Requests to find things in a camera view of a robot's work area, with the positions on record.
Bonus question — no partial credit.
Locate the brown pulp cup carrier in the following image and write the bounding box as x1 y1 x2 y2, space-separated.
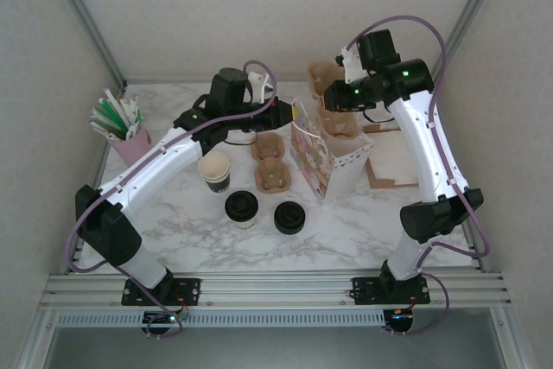
251 134 289 195
306 60 362 139

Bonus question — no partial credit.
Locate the patterned paper gift bag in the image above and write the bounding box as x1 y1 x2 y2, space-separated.
289 99 375 205

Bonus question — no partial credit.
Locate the white paper cup black lid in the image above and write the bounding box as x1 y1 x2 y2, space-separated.
224 190 259 232

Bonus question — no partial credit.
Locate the white napkin stack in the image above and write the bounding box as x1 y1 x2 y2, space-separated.
366 130 418 184

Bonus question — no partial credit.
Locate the white paper-wrapped straw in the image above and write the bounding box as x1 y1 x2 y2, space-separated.
88 124 120 142
119 99 144 137
102 87 130 128

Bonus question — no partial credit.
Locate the brown cardboard tray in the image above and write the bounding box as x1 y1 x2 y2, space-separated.
362 124 423 190

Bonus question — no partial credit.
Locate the pink metal straw can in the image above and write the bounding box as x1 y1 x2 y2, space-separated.
106 126 153 167

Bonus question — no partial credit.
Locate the small controller board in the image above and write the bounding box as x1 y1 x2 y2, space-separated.
142 311 182 327
386 308 415 332

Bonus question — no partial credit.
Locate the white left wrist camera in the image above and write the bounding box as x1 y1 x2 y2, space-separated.
249 73 277 100

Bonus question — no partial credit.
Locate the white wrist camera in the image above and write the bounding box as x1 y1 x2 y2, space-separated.
249 73 277 100
335 51 360 85

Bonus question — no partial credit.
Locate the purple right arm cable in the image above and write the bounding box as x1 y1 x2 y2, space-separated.
345 16 493 338

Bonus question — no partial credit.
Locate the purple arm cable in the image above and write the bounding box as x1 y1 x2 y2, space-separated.
345 16 493 338
67 59 280 339

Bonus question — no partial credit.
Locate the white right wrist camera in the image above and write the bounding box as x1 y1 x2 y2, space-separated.
335 51 360 85

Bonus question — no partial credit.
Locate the aluminium frame post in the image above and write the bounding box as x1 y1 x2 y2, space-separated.
41 0 129 89
424 0 513 92

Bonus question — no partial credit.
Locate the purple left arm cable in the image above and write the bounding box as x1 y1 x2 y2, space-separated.
67 59 280 339

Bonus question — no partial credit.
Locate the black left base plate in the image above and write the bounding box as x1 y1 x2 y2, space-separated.
120 277 203 307

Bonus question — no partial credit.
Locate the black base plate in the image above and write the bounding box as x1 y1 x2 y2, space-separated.
352 277 429 306
120 277 203 307

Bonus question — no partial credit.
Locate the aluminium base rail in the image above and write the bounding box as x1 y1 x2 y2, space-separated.
41 272 513 310

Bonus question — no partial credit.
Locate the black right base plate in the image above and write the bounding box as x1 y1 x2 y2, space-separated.
352 277 429 306

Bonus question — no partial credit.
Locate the white slotted cable duct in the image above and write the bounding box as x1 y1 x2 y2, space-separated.
55 310 387 328

